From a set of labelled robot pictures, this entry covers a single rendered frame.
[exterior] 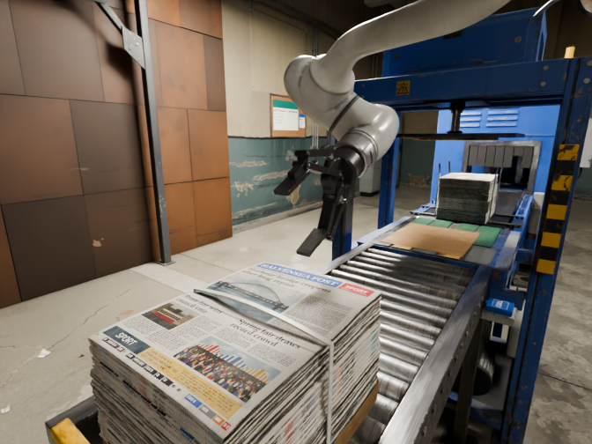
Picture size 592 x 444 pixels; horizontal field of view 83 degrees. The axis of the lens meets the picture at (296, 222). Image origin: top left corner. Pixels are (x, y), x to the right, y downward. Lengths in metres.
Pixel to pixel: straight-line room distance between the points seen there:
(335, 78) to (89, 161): 2.99
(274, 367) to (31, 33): 3.31
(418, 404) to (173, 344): 0.48
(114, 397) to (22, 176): 2.93
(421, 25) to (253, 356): 0.54
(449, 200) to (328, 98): 1.63
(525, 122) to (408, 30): 3.20
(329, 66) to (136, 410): 0.65
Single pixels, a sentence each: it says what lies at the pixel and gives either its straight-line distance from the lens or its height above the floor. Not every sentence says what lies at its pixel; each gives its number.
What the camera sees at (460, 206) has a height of 0.89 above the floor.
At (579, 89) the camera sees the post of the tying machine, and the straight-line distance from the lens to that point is 1.49.
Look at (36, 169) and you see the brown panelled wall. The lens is 3.41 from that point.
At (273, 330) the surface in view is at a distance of 0.51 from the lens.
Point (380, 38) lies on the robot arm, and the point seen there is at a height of 1.46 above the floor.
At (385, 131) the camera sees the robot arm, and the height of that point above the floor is 1.31.
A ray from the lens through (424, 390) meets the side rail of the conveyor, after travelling 0.80.
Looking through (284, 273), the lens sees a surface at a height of 1.03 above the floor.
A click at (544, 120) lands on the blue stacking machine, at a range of 3.79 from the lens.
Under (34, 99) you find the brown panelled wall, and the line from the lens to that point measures 3.43.
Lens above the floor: 1.30
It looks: 14 degrees down
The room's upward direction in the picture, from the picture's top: straight up
